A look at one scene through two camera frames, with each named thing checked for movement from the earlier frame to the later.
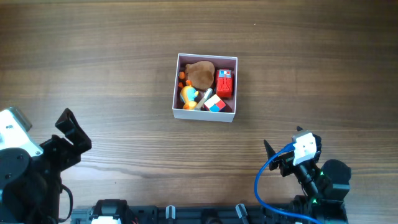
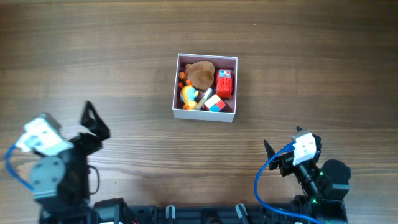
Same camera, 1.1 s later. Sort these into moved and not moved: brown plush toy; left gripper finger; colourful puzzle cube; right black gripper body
Moved: left gripper finger
Not moved: colourful puzzle cube; right black gripper body; brown plush toy
